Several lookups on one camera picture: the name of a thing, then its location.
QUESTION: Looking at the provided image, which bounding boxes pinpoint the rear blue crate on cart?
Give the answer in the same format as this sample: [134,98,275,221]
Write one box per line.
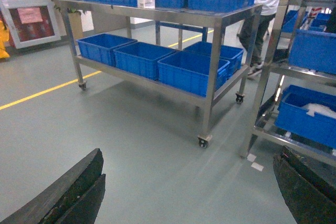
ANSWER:
[183,41,244,79]

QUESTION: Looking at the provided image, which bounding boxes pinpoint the person in white shirt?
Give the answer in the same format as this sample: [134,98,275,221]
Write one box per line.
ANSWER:
[248,0,280,78]

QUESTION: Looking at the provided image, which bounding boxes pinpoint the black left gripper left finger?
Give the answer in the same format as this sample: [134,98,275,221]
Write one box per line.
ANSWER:
[1,148,106,223]

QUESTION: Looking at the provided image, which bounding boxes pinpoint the upper blue crate on rack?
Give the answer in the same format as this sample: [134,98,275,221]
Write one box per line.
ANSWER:
[288,29,335,74]

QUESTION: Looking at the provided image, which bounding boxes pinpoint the blue crate on cart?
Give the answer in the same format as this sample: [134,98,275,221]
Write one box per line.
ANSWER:
[183,41,244,79]
[77,33,138,67]
[114,42,176,80]
[157,50,231,98]

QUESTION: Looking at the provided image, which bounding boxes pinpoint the yellow mop bucket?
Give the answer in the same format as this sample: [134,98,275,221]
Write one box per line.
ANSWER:
[0,20,10,59]

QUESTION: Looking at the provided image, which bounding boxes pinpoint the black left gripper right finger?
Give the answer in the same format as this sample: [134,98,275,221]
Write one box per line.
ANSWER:
[273,146,335,223]

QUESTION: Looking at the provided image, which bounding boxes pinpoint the blue crate with white foam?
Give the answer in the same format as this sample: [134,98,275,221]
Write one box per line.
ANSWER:
[275,85,335,149]

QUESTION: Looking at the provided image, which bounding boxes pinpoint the stainless steel shelf cart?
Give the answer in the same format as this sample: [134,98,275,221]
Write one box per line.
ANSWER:
[51,0,263,149]

